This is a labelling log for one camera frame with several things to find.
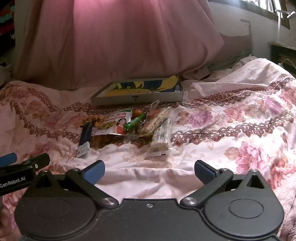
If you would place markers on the white stand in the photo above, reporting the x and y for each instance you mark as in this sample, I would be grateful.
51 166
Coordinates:
280 25

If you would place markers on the dark stick packet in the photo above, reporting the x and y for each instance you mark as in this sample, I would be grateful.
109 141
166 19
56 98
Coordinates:
85 136

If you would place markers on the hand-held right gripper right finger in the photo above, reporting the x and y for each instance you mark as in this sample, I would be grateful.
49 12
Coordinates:
203 170

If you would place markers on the dark nightstand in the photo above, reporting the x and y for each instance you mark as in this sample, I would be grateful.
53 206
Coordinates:
284 54

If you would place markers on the snack packet with portrait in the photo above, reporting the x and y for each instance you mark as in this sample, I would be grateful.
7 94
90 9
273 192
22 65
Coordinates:
113 122

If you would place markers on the grey box yellow blue print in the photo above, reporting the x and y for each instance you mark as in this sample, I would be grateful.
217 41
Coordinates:
138 98

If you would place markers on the green sausage stick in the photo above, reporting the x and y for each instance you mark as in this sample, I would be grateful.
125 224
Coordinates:
134 121

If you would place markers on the pink pillow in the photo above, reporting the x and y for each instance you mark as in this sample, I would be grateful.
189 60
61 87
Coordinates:
115 41

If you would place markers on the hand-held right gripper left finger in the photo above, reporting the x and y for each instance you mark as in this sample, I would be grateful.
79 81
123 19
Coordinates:
93 172

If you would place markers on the small orange ball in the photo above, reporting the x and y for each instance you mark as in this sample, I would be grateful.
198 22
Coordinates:
137 113

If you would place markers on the clear puffed rice bar packet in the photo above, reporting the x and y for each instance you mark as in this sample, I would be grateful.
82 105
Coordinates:
155 121

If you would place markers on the brown snack packet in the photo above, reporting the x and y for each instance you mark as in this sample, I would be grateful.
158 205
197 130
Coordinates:
100 140

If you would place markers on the white biscuit packet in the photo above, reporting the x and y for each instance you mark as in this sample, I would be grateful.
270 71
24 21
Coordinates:
159 139

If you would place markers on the green cloth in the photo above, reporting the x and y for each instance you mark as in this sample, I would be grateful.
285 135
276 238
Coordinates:
227 62

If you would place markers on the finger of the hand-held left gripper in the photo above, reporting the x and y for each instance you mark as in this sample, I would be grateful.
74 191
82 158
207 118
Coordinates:
8 159
38 161

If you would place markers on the window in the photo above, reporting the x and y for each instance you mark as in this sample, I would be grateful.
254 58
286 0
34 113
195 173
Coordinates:
277 7

